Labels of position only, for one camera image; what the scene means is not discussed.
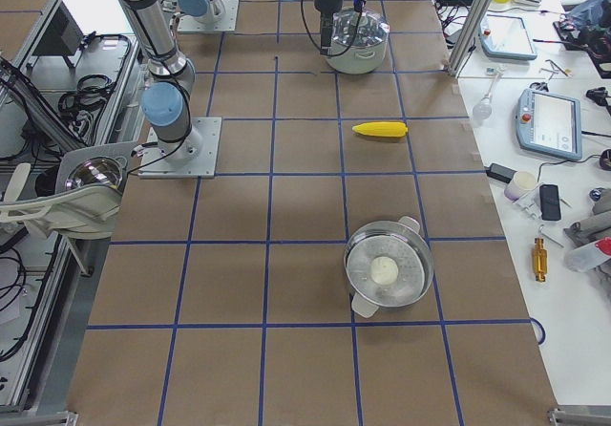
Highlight glass pot lid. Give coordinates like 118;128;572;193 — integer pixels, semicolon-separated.
332;8;390;49

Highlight yellow toy corn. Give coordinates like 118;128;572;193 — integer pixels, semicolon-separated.
352;121;409;138

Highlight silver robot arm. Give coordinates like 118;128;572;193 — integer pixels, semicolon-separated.
119;0;343;166
178;0;225;24

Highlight pale green electric pot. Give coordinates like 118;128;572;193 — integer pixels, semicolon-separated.
326;34;389;75

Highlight steel steamer pot with bun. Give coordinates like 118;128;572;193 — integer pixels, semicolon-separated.
344;216;434;318

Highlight far blue teach pendant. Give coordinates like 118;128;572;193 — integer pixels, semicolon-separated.
479;14;537;61

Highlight blue teach pendant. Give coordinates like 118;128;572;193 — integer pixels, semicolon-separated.
515;89;582;161
479;14;537;61

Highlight black power adapter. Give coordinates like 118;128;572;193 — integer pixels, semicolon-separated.
485;162;516;183

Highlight near blue teach pendant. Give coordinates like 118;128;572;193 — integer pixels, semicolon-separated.
515;89;582;161

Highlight white paper cup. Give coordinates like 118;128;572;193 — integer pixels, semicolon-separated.
504;171;538;202

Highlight steel bowl on chair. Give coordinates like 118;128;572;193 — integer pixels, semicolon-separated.
64;156;123;190

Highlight grey white chair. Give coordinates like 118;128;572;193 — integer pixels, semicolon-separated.
1;141;137;240

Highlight gold metal cylinder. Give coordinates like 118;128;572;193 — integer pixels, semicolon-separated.
532;237;548;283

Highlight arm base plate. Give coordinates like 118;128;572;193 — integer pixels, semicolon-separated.
137;117;222;179
177;0;240;34

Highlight aluminium frame post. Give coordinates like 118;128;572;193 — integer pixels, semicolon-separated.
446;0;492;76

